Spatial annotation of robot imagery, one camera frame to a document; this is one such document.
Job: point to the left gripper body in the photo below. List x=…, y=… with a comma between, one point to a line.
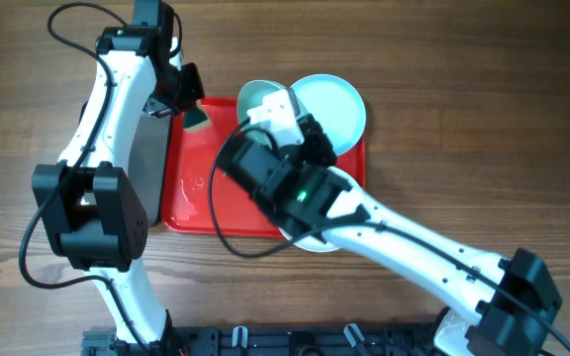
x=179, y=89

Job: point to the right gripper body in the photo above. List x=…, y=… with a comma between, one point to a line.
x=310, y=146

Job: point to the green yellow sponge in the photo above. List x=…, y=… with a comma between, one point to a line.
x=195, y=118

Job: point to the light blue plate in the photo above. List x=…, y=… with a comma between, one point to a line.
x=336, y=105
x=250, y=96

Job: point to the white plate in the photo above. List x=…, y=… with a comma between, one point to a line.
x=310, y=242

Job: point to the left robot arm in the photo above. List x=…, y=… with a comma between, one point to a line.
x=92, y=214

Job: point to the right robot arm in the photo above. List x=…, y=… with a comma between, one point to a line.
x=495, y=305

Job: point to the red plastic tray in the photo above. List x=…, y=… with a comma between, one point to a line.
x=184, y=203

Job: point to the black metal tray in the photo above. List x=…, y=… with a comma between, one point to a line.
x=147, y=162

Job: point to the light blue plate top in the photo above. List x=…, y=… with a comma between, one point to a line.
x=336, y=105

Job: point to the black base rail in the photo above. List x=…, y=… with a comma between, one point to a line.
x=410, y=339

